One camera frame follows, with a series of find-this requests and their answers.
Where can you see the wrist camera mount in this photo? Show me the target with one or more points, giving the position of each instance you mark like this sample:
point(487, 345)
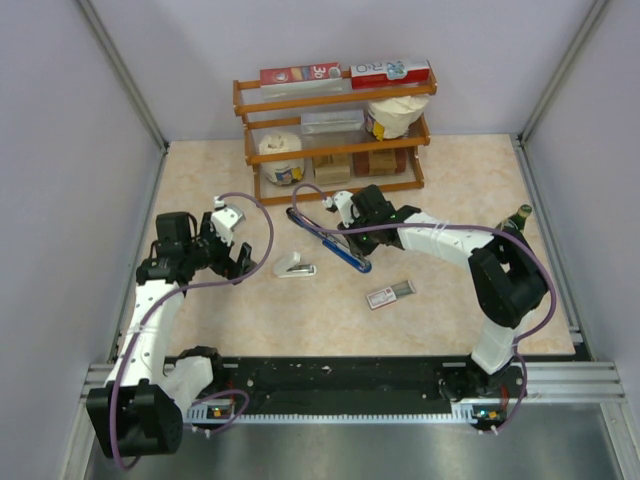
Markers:
point(342, 203)
point(225, 219)

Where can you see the small staple box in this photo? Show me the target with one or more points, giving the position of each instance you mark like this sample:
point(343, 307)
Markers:
point(381, 298)

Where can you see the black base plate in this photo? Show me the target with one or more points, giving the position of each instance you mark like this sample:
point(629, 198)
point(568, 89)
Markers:
point(347, 385)

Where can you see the wooden three-tier shelf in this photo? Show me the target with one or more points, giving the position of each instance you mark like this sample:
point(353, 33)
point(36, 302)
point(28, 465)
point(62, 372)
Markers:
point(261, 119)

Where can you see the clear plastic box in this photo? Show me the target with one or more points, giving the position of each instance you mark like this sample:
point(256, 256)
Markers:
point(323, 129)

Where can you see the brown brick-pattern box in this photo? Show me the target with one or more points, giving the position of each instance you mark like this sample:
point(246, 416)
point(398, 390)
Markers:
point(380, 162)

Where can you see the blue black stapler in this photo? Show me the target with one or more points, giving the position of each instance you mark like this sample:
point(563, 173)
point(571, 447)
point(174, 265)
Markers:
point(330, 241)

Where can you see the green glass bottle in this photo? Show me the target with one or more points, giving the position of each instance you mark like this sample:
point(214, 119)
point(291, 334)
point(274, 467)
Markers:
point(517, 221)

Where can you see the tan cardboard box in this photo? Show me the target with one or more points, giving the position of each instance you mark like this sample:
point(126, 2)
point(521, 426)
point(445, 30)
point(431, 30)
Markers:
point(332, 168)

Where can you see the silver staple strip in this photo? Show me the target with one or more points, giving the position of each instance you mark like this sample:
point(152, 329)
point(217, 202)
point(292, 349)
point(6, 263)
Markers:
point(403, 289)

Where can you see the red foil wrap box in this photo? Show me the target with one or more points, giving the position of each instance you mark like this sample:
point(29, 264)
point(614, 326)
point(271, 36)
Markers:
point(303, 79)

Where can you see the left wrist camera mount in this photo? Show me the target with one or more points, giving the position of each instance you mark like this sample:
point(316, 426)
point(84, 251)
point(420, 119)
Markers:
point(225, 219)

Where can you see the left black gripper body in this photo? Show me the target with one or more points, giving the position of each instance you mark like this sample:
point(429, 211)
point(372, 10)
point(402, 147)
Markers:
point(212, 251)

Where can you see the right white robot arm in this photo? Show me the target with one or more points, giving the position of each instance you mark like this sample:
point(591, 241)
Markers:
point(508, 280)

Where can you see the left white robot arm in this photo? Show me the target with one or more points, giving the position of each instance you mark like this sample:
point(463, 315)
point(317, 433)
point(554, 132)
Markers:
point(141, 408)

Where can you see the white slotted cable duct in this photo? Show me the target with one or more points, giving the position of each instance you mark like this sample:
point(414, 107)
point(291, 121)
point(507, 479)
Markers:
point(460, 414)

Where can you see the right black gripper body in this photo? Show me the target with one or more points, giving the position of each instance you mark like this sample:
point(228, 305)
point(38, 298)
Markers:
point(364, 242)

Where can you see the red white toothpaste box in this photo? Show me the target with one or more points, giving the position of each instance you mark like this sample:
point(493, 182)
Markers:
point(389, 73)

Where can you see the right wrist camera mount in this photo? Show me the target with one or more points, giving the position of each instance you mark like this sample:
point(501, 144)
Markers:
point(342, 203)

